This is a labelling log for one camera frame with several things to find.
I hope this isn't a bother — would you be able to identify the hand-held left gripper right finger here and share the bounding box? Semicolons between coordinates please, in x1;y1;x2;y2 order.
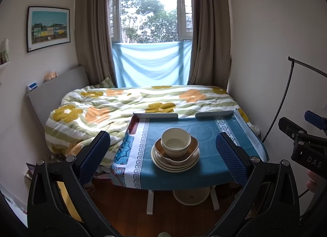
215;132;300;237

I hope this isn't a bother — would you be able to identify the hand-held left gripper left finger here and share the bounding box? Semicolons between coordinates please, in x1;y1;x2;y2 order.
27;130;115;237

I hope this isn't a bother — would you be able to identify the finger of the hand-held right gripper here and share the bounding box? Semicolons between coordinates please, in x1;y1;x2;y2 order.
278;117;307;142
304;110;327;133

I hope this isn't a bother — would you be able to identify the pink square bowl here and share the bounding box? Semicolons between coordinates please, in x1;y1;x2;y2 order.
154;136;200;162

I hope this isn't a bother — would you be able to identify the white deep plate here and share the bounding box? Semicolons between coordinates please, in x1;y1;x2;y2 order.
152;146;200;166

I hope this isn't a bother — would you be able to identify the person's right hand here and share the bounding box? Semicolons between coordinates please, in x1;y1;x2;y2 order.
308;170;324;193

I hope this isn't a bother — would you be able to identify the black arched floor stand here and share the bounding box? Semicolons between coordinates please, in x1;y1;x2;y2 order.
262;56;327;143

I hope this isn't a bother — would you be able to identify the yellow stool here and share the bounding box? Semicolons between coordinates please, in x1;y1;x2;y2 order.
56;181;82;223

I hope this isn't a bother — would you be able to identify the white round basin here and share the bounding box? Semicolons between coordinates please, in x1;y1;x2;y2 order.
173;188;210;205

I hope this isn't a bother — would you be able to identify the floral striped blanket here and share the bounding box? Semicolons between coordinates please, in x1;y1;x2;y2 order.
46;85;257;176

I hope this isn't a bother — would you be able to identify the grey rimmed table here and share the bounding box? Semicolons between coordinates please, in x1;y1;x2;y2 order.
125;108;269;214

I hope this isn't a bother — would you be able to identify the green patterned pillow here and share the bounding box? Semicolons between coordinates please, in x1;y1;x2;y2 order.
94;77;115;89

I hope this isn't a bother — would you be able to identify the grey headboard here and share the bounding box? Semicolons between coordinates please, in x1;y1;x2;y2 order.
27;65;90;148

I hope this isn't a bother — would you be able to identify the light blue cloth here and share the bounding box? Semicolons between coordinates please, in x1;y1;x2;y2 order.
112;40;193;87

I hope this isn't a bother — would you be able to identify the framed houses picture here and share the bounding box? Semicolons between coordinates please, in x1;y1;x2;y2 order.
27;6;71;53

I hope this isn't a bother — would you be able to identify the window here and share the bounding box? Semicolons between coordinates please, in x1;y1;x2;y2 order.
109;0;195;43

